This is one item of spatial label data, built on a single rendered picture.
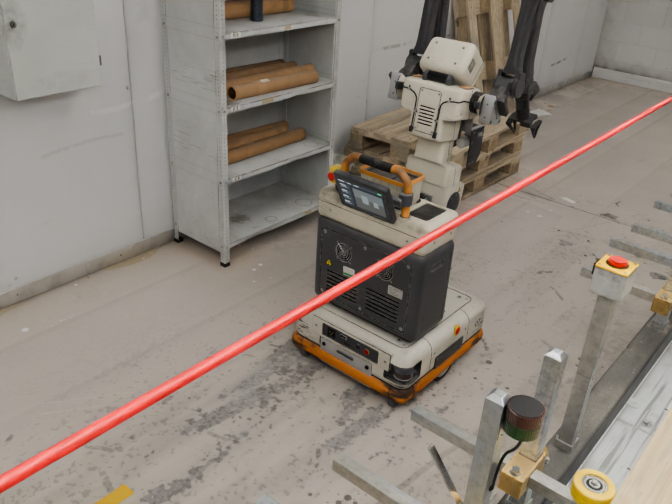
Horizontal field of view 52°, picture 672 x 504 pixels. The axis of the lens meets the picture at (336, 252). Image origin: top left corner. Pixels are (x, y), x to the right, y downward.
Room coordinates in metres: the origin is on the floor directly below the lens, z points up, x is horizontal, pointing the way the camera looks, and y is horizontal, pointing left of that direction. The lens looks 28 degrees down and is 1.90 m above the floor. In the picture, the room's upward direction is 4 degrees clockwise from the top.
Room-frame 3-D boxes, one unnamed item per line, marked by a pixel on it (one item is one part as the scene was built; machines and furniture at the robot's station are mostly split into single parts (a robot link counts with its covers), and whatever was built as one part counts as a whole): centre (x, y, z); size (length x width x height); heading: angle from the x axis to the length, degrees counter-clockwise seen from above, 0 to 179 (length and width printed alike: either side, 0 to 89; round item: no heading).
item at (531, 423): (0.87, -0.32, 1.16); 0.06 x 0.06 x 0.02
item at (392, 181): (2.52, -0.20, 0.87); 0.23 x 0.15 x 0.11; 52
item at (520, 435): (0.87, -0.32, 1.14); 0.06 x 0.06 x 0.02
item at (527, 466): (1.08, -0.43, 0.84); 0.14 x 0.06 x 0.05; 142
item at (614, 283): (1.30, -0.60, 1.18); 0.07 x 0.07 x 0.08; 52
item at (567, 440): (1.30, -0.61, 0.93); 0.05 x 0.05 x 0.45; 52
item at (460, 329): (2.61, -0.27, 0.16); 0.67 x 0.64 x 0.25; 142
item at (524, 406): (0.87, -0.32, 1.07); 0.06 x 0.06 x 0.22; 52
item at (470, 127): (2.84, -0.45, 0.99); 0.28 x 0.16 x 0.22; 52
